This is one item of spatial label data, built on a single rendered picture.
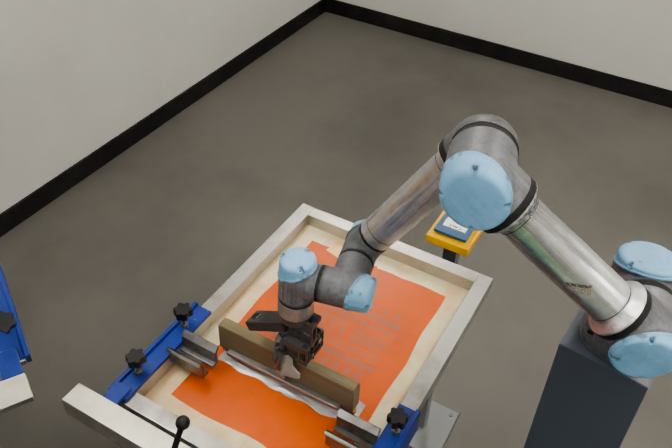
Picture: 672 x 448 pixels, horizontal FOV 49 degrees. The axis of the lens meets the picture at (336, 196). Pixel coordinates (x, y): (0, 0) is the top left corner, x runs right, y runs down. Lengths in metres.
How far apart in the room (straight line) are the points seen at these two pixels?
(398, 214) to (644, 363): 0.50
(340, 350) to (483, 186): 0.77
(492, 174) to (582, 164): 3.15
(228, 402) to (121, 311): 1.60
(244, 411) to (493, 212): 0.79
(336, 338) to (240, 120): 2.67
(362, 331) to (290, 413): 0.29
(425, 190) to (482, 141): 0.21
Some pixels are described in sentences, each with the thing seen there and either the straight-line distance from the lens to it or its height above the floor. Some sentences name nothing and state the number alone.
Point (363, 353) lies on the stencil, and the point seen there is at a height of 0.95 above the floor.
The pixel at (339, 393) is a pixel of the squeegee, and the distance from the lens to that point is 1.63.
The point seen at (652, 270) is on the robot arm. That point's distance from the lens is 1.43.
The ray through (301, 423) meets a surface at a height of 0.95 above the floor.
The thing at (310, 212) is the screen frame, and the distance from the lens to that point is 2.09.
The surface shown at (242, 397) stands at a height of 0.95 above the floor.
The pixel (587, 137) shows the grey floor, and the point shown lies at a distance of 4.52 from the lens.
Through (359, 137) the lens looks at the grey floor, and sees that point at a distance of 4.19.
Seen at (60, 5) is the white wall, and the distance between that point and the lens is 3.61.
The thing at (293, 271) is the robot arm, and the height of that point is 1.35.
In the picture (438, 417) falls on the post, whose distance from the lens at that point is 2.87.
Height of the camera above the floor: 2.33
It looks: 38 degrees down
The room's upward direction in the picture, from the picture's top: 3 degrees clockwise
